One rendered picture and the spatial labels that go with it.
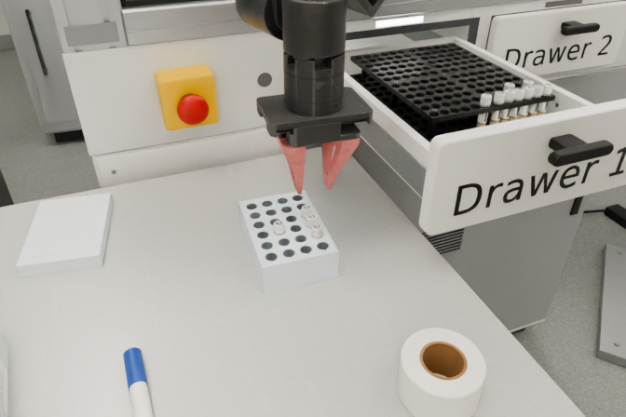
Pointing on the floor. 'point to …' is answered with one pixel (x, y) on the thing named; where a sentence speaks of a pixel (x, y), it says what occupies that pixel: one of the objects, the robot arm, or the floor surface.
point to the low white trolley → (245, 308)
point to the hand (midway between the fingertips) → (313, 182)
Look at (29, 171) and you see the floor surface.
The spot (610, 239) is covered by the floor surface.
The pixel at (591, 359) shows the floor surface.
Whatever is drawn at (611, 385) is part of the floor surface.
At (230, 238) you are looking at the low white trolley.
